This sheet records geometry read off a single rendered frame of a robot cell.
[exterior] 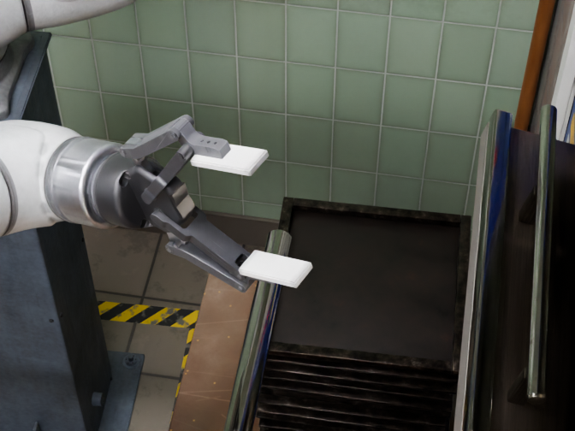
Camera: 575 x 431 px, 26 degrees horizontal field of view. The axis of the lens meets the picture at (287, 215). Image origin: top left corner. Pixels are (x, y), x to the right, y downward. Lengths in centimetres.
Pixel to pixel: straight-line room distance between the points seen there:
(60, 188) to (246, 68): 131
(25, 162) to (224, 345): 89
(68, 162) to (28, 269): 90
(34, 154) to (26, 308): 98
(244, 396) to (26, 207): 31
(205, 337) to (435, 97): 74
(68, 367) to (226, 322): 39
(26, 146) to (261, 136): 142
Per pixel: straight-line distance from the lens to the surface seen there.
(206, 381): 206
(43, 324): 228
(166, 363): 278
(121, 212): 123
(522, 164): 124
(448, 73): 248
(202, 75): 258
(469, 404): 104
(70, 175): 126
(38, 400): 252
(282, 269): 118
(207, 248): 122
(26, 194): 128
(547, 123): 121
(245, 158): 110
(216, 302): 215
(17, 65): 194
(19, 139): 130
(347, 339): 175
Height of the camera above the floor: 233
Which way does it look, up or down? 51 degrees down
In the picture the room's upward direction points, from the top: straight up
